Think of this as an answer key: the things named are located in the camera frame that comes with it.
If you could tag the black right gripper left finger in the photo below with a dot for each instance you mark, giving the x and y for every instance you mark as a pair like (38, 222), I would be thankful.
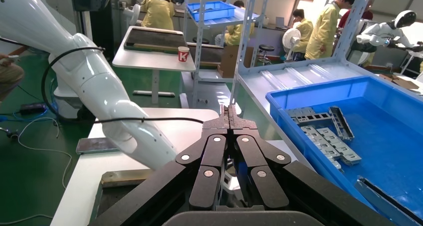
(205, 188)

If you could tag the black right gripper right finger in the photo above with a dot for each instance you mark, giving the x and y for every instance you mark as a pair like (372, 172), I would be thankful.
(267, 188)

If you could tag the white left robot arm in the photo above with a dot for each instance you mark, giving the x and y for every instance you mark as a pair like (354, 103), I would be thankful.
(99, 85)

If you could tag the black container tray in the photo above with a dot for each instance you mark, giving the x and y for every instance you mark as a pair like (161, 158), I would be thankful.
(125, 177)

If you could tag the long dark metal housing part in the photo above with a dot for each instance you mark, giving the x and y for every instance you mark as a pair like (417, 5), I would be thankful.
(342, 123)

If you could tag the silver metal housing part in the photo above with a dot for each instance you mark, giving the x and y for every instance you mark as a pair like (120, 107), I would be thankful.
(380, 198)

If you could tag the flat slotted metal plate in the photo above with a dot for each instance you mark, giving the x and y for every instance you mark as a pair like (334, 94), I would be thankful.
(343, 150)
(317, 140)
(333, 163)

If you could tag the grey flat metal plate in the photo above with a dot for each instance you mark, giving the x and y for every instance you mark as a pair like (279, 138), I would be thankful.
(96, 146)

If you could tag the white background shelf rack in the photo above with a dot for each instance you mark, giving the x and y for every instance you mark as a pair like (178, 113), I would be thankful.
(198, 69)

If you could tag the large cardboard box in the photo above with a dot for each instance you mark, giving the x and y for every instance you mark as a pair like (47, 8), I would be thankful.
(231, 62)

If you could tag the blue plastic bin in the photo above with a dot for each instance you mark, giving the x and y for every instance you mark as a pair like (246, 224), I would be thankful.
(390, 145)

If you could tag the red paper cup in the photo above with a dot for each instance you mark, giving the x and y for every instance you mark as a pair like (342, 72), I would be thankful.
(183, 55)

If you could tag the white background table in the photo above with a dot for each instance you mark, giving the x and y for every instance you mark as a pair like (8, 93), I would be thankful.
(148, 61)

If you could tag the black round stool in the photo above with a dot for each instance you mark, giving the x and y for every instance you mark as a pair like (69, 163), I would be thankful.
(266, 48)

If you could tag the white standing fan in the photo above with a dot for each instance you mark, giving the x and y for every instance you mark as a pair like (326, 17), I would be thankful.
(290, 37)
(134, 14)

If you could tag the seated person in yellow coat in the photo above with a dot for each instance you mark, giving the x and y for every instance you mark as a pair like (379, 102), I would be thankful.
(235, 34)

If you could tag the black background tray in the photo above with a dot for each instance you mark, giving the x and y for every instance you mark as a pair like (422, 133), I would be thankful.
(155, 37)

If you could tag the tall person in yellow coat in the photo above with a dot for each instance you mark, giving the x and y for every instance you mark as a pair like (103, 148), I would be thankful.
(325, 29)

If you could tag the flat cardboard box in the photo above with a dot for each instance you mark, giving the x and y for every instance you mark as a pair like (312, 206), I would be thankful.
(404, 84)

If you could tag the blue background bin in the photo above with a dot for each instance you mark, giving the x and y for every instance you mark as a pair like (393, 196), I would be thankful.
(211, 11)

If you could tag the black power strip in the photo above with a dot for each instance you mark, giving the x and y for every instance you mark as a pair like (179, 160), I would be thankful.
(33, 109)

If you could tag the white humanoid robot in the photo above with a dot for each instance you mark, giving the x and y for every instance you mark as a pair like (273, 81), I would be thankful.
(383, 31)

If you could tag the person in red shirt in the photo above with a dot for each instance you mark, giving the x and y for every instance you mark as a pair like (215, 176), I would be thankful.
(366, 14)

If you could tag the person in khaki clothes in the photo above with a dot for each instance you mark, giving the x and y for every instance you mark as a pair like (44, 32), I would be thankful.
(10, 79)

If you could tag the metal frame with windows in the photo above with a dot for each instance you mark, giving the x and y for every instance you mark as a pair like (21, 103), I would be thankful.
(296, 118)

